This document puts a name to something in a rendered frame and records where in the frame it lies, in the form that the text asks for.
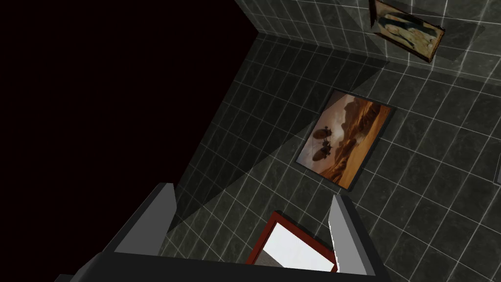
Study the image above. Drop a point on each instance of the red framed white window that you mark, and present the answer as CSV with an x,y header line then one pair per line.
x,y
293,246

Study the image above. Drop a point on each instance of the orange desert landscape picture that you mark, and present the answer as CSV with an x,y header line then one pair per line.
x,y
344,139

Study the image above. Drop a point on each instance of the brown framed pale picture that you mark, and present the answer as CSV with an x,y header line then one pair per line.
x,y
407,29

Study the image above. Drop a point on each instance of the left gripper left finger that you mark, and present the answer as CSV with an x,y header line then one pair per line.
x,y
148,227

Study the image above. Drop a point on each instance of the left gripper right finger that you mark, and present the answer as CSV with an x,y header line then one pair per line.
x,y
348,239

